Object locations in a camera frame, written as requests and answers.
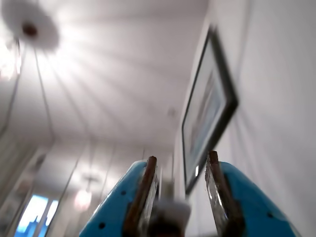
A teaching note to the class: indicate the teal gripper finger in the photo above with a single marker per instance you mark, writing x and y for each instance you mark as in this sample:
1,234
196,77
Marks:
247,209
113,205

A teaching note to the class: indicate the hanging ceiling lamp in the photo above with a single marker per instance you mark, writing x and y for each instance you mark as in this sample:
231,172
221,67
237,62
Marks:
85,195

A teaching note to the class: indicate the bright window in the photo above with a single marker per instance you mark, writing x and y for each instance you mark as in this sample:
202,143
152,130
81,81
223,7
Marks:
34,217

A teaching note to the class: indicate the black framed picture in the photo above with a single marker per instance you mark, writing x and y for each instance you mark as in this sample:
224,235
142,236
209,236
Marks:
209,98

